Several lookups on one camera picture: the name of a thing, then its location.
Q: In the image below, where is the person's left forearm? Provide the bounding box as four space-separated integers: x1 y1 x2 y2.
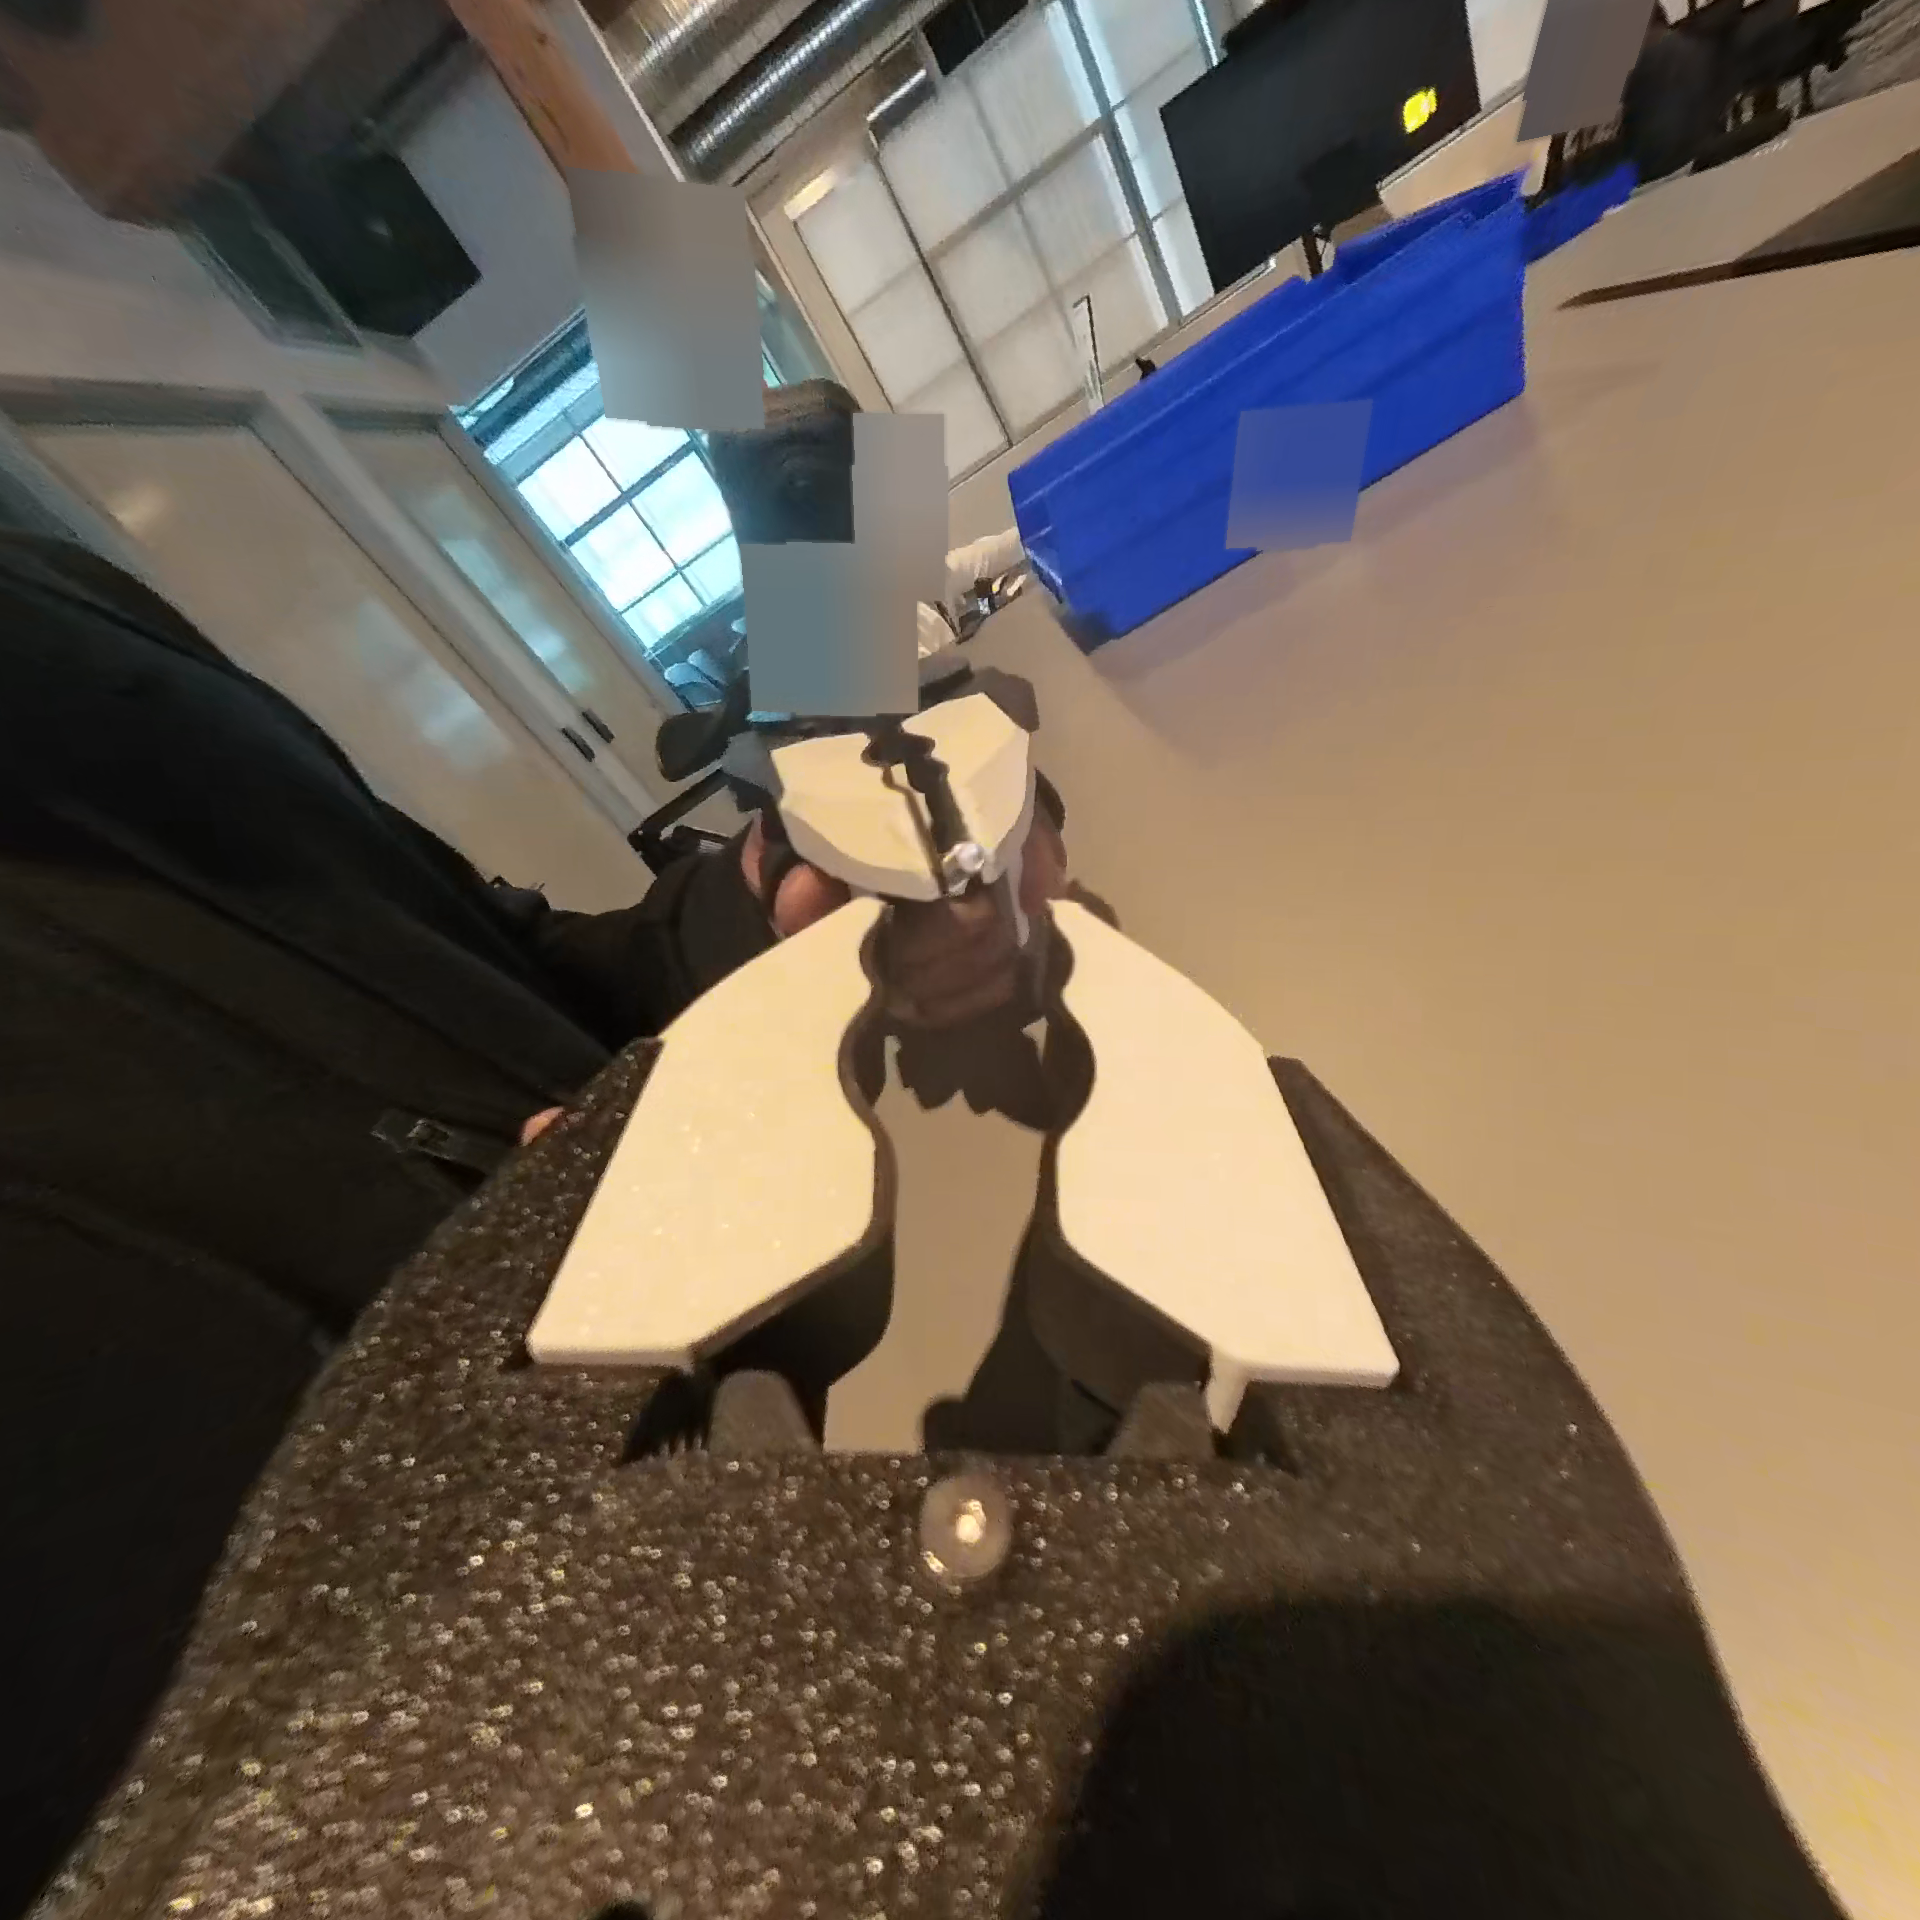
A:
0 532 783 1202

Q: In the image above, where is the blue plastic bin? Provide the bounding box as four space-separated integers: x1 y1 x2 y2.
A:
1007 172 1533 650

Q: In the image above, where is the wooden pillar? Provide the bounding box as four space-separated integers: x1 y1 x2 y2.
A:
448 0 636 176

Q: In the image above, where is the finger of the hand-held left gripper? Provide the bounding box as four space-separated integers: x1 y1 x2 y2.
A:
769 730 970 904
908 673 1040 950

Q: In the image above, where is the black office chair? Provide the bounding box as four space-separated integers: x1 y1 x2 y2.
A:
626 698 770 865

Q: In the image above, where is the black wall speaker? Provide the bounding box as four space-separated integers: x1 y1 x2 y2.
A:
321 145 485 340

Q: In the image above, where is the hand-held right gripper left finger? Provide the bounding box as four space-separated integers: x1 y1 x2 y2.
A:
527 901 899 1373

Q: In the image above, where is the small blue bin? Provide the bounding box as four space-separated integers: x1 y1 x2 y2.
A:
1528 161 1641 253

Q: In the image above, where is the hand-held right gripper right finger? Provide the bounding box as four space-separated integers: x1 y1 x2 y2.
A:
1044 895 1404 1431

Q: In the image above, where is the silver ventilation duct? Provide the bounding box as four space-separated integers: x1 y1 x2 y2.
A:
631 0 977 152

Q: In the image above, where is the large grid window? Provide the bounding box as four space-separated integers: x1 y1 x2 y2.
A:
780 0 1251 452

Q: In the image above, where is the black table mat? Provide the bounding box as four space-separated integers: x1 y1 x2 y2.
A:
1557 142 1920 310

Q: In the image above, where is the white glass door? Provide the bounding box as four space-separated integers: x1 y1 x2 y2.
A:
307 397 664 879
16 393 520 873

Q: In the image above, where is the black wall monitor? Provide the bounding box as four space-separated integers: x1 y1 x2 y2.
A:
1160 0 1487 281

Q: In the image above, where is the person's left hand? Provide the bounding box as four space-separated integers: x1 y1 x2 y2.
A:
767 772 1124 1050

